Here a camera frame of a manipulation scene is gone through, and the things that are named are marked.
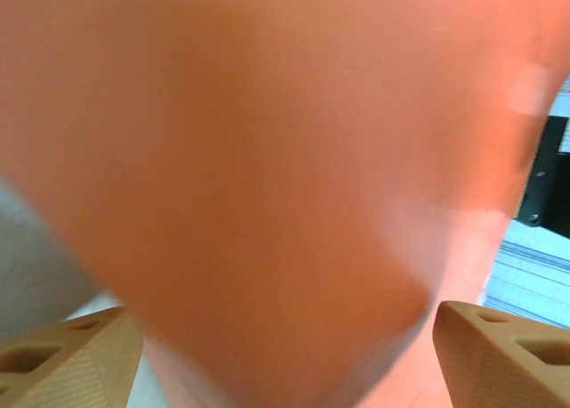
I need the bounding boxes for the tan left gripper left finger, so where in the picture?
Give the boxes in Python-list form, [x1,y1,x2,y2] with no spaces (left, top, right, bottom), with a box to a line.
[0,306,144,408]

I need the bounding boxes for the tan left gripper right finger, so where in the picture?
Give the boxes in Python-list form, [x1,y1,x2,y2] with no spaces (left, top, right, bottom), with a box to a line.
[437,299,570,408]

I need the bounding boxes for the orange wrapping paper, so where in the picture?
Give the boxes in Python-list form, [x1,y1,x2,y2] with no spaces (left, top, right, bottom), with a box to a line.
[0,0,570,408]

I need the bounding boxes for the aluminium frame rails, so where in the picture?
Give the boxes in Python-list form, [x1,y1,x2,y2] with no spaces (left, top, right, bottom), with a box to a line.
[478,218,570,331]

